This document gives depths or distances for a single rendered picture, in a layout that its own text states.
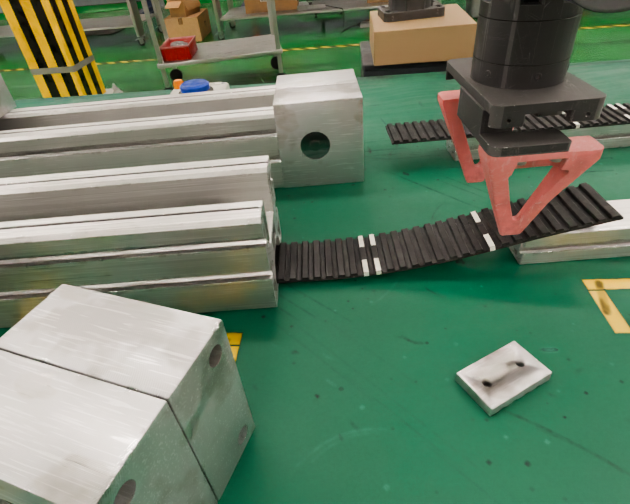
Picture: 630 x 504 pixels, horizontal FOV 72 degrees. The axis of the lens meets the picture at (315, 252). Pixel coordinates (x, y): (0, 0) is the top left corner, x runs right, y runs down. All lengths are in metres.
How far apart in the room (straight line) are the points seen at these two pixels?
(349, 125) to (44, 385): 0.36
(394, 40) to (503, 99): 0.63
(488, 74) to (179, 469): 0.27
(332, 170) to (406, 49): 0.47
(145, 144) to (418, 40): 0.58
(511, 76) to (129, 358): 0.26
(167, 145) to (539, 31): 0.35
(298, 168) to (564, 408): 0.33
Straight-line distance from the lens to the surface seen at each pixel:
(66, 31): 3.73
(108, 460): 0.19
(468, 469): 0.27
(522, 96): 0.29
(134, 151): 0.51
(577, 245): 0.41
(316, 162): 0.48
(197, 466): 0.23
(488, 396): 0.29
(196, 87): 0.64
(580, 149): 0.30
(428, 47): 0.92
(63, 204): 0.42
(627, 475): 0.30
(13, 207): 0.44
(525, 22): 0.30
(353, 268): 0.36
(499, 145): 0.28
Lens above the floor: 1.02
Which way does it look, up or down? 38 degrees down
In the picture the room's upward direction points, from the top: 6 degrees counter-clockwise
